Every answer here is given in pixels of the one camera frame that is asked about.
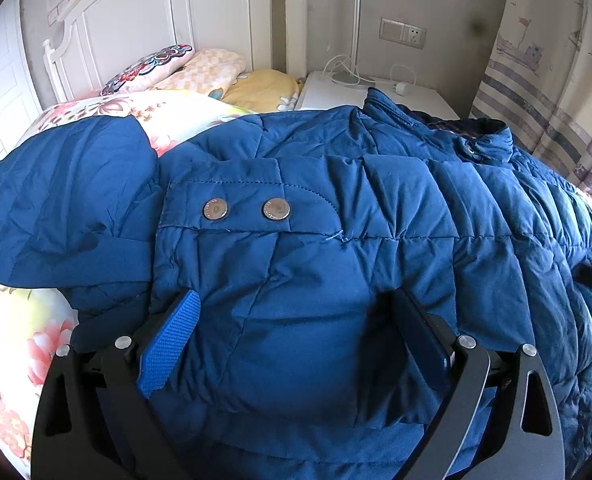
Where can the printed striped curtain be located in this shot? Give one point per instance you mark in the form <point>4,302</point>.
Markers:
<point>541,85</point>

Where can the floral quilt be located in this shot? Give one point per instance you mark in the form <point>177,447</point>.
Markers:
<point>15,345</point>

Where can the white wooden headboard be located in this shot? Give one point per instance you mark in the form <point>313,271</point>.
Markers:
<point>140,15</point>

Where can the blue down jacket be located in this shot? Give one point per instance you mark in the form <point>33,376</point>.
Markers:
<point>326,270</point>

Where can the yellow pillow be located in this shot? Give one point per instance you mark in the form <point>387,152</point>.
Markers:
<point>263,87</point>

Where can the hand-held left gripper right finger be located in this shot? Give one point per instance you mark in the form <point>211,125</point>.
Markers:
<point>428,332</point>

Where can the white charger adapter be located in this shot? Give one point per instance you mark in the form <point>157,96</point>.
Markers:
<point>404,89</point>

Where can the pink checkered pillow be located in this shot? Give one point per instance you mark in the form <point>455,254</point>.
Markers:
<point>205,70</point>

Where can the wall socket panel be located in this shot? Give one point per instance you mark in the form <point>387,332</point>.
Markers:
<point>403,33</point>

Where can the white wardrobe door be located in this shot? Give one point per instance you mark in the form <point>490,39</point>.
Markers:
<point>0,80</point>

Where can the white nightstand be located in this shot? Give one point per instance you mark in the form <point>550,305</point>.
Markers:
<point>336,95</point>

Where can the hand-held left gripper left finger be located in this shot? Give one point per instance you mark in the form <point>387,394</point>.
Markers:
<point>168,342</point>

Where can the white pole lamp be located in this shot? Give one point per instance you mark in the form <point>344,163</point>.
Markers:
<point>351,79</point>

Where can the embroidered floral pillow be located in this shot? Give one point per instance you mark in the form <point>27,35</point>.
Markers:
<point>145,67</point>

